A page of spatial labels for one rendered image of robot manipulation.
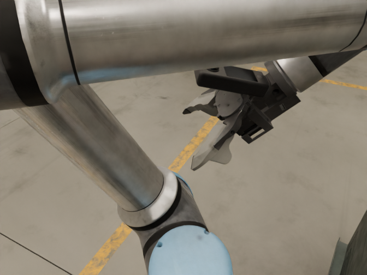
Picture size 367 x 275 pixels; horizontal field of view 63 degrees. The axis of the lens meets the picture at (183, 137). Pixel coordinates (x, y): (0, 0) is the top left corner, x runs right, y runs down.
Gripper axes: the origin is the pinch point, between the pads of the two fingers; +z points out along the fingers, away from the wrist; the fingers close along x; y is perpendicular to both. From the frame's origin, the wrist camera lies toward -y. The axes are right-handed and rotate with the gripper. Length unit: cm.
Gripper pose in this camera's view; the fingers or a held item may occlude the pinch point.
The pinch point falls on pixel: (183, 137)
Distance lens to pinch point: 54.9
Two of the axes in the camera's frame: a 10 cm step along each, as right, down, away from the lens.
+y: 6.8, 4.8, 5.6
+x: -1.0, -6.9, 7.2
